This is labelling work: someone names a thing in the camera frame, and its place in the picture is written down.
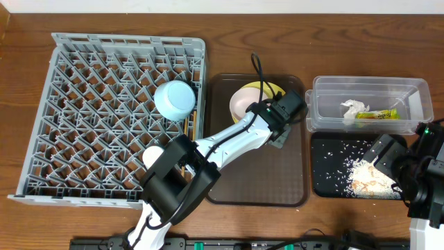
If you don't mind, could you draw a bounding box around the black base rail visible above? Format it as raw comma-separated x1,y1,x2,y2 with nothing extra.
69,235,410,250

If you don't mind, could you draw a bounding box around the pink bowl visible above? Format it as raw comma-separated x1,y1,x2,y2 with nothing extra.
229,87,261,123

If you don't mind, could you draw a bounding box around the yellow plate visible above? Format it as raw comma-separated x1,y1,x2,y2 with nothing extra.
231,81,287,124

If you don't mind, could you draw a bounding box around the food scraps rice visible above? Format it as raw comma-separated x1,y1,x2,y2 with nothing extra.
318,142,403,200

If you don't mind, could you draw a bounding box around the dark brown serving tray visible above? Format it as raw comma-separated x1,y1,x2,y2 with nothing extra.
203,74,309,207

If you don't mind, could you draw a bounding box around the white tissue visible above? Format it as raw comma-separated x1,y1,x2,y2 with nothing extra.
341,99,370,126

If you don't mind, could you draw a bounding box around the wooden chopstick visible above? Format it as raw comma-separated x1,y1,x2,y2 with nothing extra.
181,118,189,177
192,111,197,141

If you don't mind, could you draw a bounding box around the white cup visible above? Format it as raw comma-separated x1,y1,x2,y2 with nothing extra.
142,146,164,169

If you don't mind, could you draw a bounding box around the black tray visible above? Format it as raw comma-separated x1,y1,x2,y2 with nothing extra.
310,131,415,201

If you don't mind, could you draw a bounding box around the yellow green snack wrapper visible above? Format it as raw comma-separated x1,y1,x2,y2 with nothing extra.
355,108,400,120

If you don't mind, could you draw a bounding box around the grey dishwasher rack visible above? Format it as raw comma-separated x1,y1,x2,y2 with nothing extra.
10,33,207,209

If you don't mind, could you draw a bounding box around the light blue bowl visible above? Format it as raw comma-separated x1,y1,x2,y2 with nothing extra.
154,80,196,122

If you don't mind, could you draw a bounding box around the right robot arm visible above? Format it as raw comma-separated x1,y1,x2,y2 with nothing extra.
363,119,443,249

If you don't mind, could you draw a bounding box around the clear plastic bin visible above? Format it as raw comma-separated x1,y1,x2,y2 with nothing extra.
305,76,434,135

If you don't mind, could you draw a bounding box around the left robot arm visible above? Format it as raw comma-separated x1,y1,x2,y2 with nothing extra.
122,90,308,249

